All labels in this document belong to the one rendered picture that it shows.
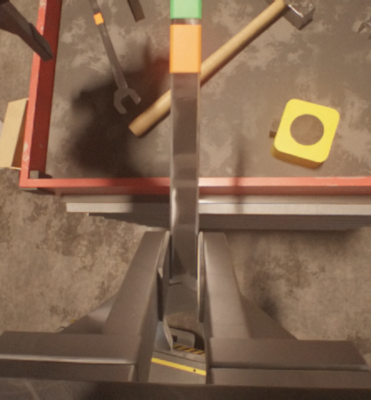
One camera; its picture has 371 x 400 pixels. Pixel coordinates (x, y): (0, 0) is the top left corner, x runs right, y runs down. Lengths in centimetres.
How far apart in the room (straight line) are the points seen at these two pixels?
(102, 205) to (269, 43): 38
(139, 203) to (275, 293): 98
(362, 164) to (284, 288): 96
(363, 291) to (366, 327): 14
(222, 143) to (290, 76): 15
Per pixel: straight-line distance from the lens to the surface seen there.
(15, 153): 148
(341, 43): 56
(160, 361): 111
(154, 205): 49
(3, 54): 209
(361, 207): 51
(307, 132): 44
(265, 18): 54
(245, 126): 47
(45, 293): 161
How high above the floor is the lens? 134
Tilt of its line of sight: 79 degrees down
